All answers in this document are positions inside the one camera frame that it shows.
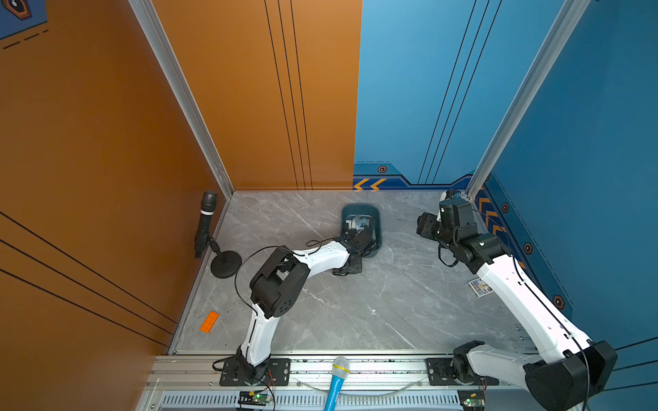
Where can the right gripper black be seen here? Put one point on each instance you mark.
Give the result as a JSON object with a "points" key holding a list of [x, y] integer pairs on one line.
{"points": [[424, 225]]}

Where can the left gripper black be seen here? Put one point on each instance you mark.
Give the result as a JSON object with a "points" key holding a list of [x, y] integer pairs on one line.
{"points": [[358, 269]]}

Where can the white blue printed eraser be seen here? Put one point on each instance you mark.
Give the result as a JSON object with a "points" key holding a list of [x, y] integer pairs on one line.
{"points": [[364, 224]]}

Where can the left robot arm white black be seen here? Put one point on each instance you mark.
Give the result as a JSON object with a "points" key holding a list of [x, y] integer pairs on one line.
{"points": [[277, 285]]}

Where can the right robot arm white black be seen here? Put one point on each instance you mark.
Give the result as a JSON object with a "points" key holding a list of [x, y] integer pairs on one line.
{"points": [[568, 368]]}

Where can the dark teal storage box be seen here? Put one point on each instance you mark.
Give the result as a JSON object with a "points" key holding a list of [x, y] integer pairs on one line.
{"points": [[366, 212]]}

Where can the colourful printed card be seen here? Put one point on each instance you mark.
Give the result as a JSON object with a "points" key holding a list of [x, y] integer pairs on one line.
{"points": [[480, 288]]}

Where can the blue handheld microphone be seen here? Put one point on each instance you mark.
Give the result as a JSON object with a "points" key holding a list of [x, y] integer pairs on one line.
{"points": [[340, 372]]}

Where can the black microphone on stand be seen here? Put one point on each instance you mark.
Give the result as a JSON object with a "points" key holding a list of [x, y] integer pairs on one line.
{"points": [[225, 264]]}

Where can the orange plastic tag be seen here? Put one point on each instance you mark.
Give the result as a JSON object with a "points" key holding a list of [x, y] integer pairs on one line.
{"points": [[209, 322]]}

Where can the right green circuit board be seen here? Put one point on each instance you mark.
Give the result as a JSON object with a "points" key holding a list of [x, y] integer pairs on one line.
{"points": [[471, 400]]}

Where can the green circuit board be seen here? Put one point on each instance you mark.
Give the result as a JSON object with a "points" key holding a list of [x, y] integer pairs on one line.
{"points": [[471, 400], [253, 400]]}

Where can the left green circuit board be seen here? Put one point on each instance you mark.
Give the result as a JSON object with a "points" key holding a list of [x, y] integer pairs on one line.
{"points": [[253, 400]]}

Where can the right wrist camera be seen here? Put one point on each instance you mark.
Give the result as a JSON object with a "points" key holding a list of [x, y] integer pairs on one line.
{"points": [[449, 194]]}

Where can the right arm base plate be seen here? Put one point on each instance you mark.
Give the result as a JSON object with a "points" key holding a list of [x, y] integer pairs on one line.
{"points": [[440, 371]]}

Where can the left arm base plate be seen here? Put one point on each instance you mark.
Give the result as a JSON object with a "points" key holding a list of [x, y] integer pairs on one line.
{"points": [[273, 372]]}

